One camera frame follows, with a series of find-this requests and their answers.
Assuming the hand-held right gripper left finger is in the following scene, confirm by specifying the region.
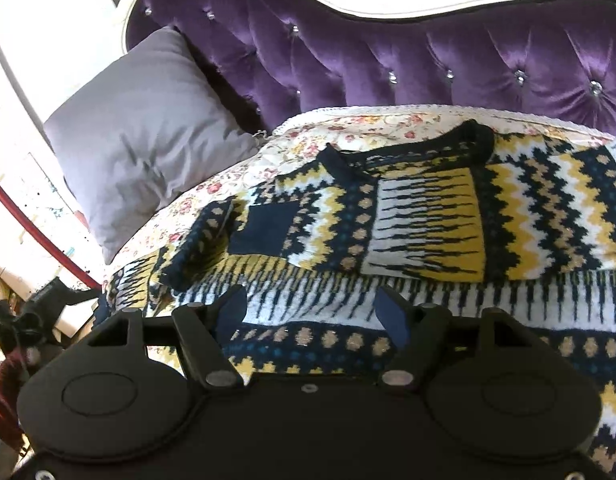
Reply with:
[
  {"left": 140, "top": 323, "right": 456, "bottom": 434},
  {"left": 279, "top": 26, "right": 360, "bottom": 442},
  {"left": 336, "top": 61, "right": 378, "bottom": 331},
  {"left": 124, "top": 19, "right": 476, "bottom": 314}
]
[{"left": 89, "top": 284, "right": 249, "bottom": 392}]

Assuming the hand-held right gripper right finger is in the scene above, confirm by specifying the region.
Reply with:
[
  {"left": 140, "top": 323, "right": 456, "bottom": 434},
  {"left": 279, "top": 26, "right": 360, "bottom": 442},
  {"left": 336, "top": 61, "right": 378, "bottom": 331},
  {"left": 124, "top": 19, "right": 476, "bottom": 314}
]
[{"left": 374, "top": 285, "right": 533, "bottom": 392}]

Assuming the navy yellow patterned knit sweater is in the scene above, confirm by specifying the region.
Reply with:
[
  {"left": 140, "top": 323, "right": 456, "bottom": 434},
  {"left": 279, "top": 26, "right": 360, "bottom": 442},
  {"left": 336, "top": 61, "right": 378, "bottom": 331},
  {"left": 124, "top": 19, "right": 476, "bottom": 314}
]
[{"left": 104, "top": 119, "right": 616, "bottom": 480}]

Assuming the red hoop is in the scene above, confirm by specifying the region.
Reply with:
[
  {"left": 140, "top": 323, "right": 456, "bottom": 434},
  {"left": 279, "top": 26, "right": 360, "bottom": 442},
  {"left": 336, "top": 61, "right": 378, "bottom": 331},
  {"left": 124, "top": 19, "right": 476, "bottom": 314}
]
[{"left": 0, "top": 169, "right": 103, "bottom": 293}]

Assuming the dark red cloth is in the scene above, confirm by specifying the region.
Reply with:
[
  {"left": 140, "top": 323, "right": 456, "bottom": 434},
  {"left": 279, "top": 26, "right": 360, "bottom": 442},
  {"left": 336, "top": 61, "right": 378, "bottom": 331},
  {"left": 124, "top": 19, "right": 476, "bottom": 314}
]
[{"left": 0, "top": 354, "right": 27, "bottom": 455}]

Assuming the grey pillow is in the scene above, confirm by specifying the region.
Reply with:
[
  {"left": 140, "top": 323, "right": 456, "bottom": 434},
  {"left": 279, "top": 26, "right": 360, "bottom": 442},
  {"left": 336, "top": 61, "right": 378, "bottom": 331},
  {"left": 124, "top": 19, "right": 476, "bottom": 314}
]
[{"left": 42, "top": 27, "right": 261, "bottom": 266}]

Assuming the floral bedspread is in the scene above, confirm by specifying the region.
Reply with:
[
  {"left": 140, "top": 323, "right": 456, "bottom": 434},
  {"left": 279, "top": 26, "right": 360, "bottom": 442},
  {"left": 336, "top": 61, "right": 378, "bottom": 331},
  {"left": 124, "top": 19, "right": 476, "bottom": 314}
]
[{"left": 104, "top": 104, "right": 616, "bottom": 293}]

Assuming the purple tufted headboard white frame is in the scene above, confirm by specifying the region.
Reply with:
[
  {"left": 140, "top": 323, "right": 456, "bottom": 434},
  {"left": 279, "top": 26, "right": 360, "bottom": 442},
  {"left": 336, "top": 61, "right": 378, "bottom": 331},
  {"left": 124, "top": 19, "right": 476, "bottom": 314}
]
[{"left": 120, "top": 0, "right": 616, "bottom": 140}]

